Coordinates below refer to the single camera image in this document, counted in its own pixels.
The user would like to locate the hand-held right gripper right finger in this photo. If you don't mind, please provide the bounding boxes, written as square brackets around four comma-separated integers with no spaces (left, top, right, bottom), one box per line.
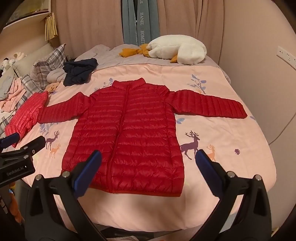
[195,149,272,241]

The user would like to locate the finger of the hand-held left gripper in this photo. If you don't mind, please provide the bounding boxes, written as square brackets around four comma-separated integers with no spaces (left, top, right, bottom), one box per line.
[14,136,46,160]
[0,133,22,150]

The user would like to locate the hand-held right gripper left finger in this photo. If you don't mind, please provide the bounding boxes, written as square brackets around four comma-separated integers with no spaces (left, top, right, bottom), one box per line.
[24,150,109,241]

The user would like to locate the red down jacket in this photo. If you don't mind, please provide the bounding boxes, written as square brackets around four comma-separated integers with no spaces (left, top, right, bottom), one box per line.
[37,78,248,197]

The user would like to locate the coral down jacket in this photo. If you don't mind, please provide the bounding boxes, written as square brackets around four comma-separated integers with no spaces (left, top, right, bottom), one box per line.
[5,91,48,147]

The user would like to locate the orange object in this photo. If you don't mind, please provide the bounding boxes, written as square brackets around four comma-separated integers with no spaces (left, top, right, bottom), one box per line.
[7,183,23,223]

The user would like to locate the pink clothing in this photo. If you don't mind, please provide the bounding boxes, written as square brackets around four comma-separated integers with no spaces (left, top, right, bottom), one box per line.
[0,79,26,112]

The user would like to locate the grey clothing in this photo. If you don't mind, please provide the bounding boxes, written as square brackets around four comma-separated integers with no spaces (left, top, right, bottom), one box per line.
[0,70,16,100]

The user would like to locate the plaid pillow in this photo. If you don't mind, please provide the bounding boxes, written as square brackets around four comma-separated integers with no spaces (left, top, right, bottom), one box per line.
[16,74,44,109]
[30,44,67,91]

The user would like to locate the beige crumpled cloth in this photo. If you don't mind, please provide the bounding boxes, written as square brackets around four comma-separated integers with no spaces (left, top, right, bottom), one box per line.
[45,82,60,94]

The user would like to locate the pink deer print duvet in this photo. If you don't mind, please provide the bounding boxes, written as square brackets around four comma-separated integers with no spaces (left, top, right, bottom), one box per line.
[14,62,278,234]

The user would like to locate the grey round cushion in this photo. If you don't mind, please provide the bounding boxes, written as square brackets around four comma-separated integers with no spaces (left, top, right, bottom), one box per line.
[47,69,65,82]

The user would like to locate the black and white plush toy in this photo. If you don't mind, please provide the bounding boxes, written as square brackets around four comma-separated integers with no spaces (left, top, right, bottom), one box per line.
[0,59,14,73]

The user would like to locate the navy blue garment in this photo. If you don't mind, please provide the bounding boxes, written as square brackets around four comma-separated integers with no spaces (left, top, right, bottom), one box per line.
[63,58,98,87]

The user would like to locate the grey bed sheet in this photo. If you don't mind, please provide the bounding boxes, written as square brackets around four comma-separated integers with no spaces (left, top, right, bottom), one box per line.
[74,44,232,81]

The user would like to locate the yellow hanging tassel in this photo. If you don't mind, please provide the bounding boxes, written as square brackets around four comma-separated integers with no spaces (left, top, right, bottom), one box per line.
[45,14,58,40]

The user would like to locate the white goose plush toy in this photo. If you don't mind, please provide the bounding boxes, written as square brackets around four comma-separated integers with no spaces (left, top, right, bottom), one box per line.
[119,34,207,65]

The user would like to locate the beige curtain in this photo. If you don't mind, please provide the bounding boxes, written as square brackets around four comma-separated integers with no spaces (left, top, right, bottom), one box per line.
[150,0,222,61]
[55,0,125,58]

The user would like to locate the thin wall cable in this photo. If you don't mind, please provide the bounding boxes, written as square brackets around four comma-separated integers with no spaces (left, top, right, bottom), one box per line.
[268,109,296,145]

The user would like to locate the wall shelf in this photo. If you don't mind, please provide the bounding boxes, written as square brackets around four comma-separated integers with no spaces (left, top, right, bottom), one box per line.
[5,9,56,30]

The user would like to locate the white wall socket strip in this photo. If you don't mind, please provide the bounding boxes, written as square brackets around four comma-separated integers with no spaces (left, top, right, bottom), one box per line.
[277,46,296,62]

